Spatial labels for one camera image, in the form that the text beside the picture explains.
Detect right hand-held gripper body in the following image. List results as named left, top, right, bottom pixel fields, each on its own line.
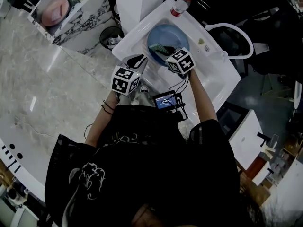
left=165, top=47, right=196, bottom=75

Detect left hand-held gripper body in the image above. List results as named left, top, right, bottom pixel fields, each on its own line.
left=111, top=62, right=143, bottom=96

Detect green scrubbing sponge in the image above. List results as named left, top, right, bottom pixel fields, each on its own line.
left=148, top=43, right=170, bottom=55

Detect large blue plate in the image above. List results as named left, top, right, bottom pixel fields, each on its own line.
left=147, top=24, right=190, bottom=68

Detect person's left forearm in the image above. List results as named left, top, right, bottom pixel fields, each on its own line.
left=84, top=91, right=119, bottom=148

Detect person's right forearm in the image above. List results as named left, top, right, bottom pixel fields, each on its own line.
left=189, top=69, right=218, bottom=125

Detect black mesh wastebasket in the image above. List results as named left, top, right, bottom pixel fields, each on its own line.
left=99, top=26, right=125, bottom=52

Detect white ceramic sink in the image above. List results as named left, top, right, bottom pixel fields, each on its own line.
left=111, top=0, right=242, bottom=125

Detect small black screen device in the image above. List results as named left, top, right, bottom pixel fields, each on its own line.
left=152, top=90, right=187, bottom=114

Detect clear bottle with red cap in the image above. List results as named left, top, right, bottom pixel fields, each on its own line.
left=170, top=0, right=194, bottom=17

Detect marble pattern sink cabinet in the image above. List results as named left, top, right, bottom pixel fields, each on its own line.
left=27, top=0, right=119, bottom=56

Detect white square column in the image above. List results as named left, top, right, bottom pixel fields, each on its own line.
left=111, top=0, right=171, bottom=33

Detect black metal washbasin stand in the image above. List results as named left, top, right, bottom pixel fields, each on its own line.
left=216, top=100, right=250, bottom=139

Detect pink basin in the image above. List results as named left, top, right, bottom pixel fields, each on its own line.
left=41, top=0, right=71, bottom=28

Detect person's black printed shirt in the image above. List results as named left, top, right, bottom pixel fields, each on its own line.
left=44, top=104, right=241, bottom=227

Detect white rectangular washbasin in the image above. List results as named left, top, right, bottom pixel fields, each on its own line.
left=228, top=109, right=264, bottom=170

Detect black faucet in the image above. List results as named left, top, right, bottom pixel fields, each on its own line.
left=257, top=131, right=271, bottom=148

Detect white panel with holes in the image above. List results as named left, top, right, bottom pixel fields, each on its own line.
left=0, top=117, right=52, bottom=202

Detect brown wooden cabinet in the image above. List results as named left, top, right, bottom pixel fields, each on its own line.
left=246, top=155, right=270, bottom=179

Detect black cable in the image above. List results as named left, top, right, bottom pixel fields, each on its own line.
left=84, top=123, right=96, bottom=140
left=167, top=71, right=193, bottom=122

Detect black hair ties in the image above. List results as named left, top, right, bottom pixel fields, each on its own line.
left=101, top=100, right=116, bottom=115

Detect white curved faucet hose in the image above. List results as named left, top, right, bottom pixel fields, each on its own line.
left=205, top=22, right=255, bottom=60

